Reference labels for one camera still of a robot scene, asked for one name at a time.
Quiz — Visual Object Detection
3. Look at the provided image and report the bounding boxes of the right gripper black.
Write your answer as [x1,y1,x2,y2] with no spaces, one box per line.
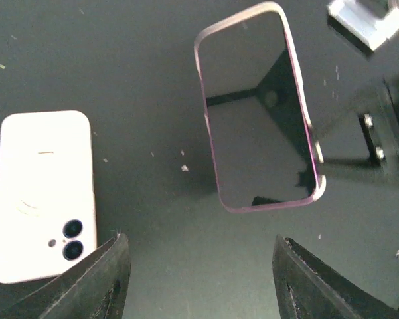
[318,74,399,187]

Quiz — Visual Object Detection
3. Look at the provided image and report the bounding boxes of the purple phone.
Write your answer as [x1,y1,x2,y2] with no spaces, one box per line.
[194,1,326,213]

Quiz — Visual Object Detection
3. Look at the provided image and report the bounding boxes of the pink phone case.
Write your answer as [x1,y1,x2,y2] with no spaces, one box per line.
[0,110,97,284]

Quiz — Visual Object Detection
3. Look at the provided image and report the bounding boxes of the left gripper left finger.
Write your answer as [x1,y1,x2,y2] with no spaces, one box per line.
[0,233,131,318]

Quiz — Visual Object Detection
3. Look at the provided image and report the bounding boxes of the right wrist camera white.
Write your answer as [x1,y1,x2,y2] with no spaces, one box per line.
[327,0,399,51]

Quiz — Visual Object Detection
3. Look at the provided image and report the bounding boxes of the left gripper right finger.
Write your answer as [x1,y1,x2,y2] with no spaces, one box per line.
[272,235,399,318]

